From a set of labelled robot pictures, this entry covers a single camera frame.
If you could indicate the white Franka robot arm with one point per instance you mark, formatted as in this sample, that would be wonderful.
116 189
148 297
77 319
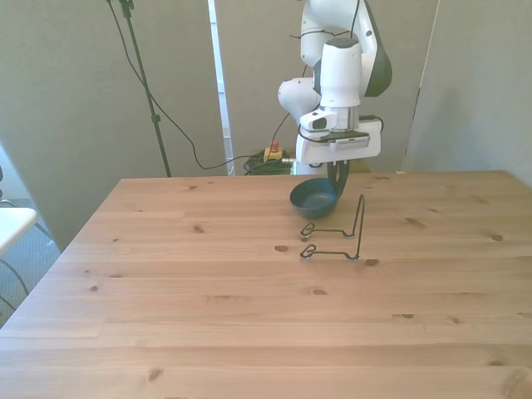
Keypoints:
341 70

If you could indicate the black camera stand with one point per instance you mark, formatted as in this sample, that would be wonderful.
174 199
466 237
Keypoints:
156 119

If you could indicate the dark blue bowl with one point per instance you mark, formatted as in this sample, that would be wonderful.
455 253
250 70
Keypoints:
311 205

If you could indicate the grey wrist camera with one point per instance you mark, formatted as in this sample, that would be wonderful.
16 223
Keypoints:
349 139

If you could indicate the white flat board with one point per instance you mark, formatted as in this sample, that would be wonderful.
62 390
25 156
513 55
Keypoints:
12 224

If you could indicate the yellow emergency stop box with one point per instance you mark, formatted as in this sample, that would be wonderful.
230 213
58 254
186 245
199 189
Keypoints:
274 154

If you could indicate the white vertical post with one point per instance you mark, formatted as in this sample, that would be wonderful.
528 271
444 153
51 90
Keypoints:
220 83

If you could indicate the grey fabric partition panel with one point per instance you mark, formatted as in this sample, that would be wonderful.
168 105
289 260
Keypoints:
62 104
478 83
257 62

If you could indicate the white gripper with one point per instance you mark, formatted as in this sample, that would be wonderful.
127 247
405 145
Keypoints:
332 153

